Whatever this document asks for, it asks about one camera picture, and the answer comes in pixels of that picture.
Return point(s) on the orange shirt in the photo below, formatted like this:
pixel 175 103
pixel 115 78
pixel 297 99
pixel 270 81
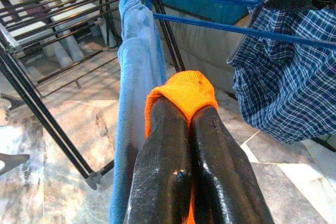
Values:
pixel 186 90

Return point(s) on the blue plastic hanger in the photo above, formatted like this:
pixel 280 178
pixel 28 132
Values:
pixel 210 25

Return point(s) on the blue plaid shirt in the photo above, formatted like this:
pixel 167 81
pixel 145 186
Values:
pixel 283 90

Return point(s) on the black drying rack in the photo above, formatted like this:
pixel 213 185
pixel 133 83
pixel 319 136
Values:
pixel 39 106

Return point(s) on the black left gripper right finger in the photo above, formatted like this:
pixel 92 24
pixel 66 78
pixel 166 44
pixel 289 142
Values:
pixel 223 182

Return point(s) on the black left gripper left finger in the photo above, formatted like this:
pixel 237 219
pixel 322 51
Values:
pixel 160 171

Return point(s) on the white plastic pipe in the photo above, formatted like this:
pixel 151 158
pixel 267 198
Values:
pixel 57 56
pixel 72 47

